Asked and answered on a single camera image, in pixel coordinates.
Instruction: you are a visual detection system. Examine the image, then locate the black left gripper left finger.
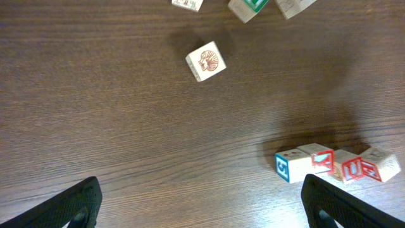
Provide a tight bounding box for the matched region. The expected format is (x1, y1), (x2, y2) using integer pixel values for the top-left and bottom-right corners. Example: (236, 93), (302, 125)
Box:
(1, 176), (103, 228)

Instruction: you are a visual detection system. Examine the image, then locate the wooden block yellow number 2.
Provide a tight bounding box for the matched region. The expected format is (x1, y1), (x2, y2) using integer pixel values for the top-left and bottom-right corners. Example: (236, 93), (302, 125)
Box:
(275, 0), (316, 20)

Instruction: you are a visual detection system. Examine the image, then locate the wooden block red letter E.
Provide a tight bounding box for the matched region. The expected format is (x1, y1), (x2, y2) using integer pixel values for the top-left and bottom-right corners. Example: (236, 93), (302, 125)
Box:
(360, 147), (401, 182)

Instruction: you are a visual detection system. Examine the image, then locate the wooden block blue number 5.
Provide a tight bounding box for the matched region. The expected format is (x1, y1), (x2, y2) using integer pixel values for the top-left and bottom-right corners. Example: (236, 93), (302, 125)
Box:
(275, 149), (314, 183)

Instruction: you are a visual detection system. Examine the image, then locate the wooden block blue letter D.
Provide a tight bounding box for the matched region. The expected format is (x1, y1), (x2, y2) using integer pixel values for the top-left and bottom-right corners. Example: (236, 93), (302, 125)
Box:
(185, 41), (227, 82)

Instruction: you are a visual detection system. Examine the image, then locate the plain wooden picture block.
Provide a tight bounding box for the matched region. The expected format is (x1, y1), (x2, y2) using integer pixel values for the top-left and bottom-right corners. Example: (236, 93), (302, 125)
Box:
(171, 0), (203, 12)

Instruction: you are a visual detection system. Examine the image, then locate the wooden block red letter U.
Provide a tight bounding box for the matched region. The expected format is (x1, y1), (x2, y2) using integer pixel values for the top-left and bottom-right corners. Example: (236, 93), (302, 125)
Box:
(330, 149), (365, 184)

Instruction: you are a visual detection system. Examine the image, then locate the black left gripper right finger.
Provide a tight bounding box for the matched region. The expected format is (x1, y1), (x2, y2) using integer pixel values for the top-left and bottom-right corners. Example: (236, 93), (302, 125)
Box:
(301, 174), (404, 228)

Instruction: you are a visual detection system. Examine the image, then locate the wooden block green letter N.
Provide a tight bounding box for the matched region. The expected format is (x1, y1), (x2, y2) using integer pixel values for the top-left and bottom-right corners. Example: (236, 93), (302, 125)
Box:
(228, 0), (268, 23)

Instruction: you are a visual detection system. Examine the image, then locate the wooden block red letter Y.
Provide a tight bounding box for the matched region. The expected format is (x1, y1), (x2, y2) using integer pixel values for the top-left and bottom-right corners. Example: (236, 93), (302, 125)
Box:
(297, 143), (334, 175)

